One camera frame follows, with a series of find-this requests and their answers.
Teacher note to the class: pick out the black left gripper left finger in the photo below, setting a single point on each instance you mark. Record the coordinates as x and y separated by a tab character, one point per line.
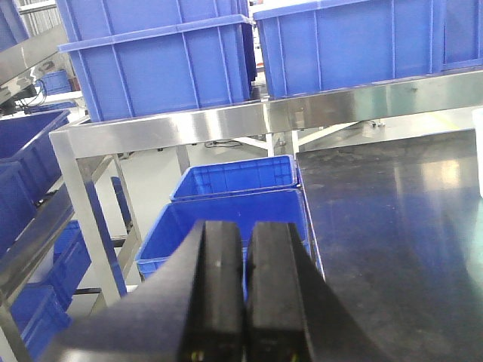
190	309

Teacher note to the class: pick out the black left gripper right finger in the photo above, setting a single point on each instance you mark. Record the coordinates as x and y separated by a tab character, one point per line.
292	314

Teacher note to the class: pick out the stainless steel overhead shelf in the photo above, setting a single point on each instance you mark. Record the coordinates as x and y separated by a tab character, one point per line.
79	144

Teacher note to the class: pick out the blue crate on upper shelf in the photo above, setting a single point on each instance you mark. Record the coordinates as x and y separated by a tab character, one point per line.
166	69

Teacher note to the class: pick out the blue crate upper shelf right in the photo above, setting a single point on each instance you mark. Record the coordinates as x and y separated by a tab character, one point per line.
314	46

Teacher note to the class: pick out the blue floor crate near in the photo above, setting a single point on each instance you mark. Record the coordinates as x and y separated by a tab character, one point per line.
234	214

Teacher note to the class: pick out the blue floor crate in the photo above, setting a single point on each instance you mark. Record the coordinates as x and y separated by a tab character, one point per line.
237	178
234	214

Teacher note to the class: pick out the blue floor crate far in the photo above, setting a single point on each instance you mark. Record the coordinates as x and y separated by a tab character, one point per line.
237	178

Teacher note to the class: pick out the blue crate lower left rack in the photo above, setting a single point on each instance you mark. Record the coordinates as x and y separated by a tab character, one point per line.
40	311

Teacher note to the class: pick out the blue crate on left rack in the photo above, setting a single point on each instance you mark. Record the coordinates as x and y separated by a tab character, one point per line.
29	168

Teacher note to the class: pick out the light teal plastic tub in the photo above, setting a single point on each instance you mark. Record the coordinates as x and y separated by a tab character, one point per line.
477	118

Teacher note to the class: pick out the stainless steel left rack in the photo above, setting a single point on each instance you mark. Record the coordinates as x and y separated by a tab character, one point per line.
18	67

